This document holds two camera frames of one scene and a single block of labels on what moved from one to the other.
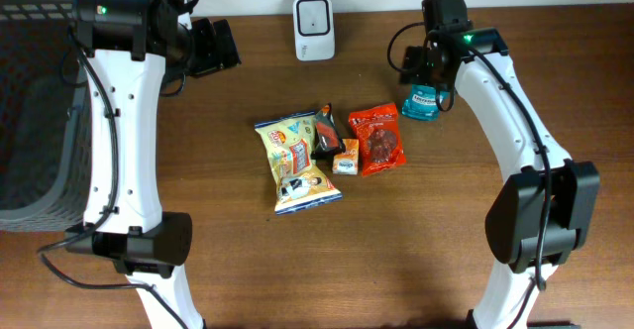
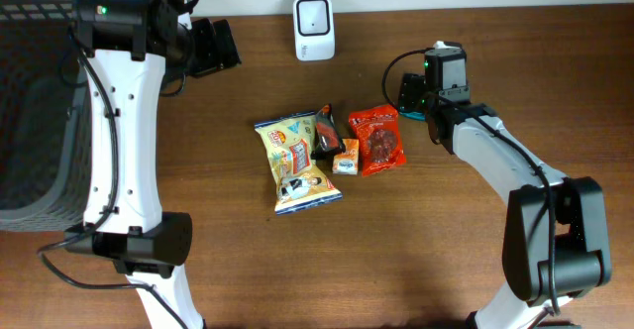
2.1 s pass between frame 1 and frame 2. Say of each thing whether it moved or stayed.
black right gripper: moved
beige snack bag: stayed
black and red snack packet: stayed
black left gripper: stayed
